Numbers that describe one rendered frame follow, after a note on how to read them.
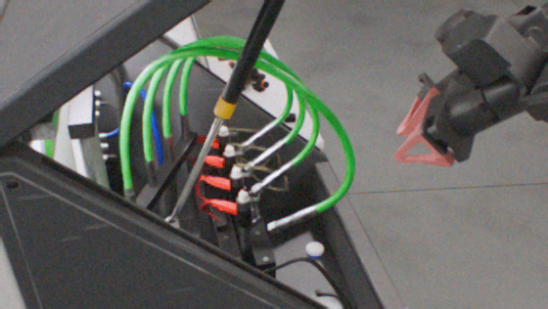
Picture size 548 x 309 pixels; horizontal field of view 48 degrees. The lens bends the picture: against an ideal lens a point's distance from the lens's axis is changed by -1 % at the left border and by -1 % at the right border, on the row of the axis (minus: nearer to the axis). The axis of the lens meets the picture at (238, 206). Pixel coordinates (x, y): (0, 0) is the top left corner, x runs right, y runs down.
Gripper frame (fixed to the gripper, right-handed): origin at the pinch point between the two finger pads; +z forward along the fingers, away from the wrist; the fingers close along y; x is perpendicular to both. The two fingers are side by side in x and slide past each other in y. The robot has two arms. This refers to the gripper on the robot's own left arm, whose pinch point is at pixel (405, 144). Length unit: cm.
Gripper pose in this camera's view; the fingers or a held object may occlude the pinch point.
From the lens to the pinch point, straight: 88.3
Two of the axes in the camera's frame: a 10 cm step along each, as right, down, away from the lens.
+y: -3.9, 7.3, -5.6
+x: 7.4, 6.1, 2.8
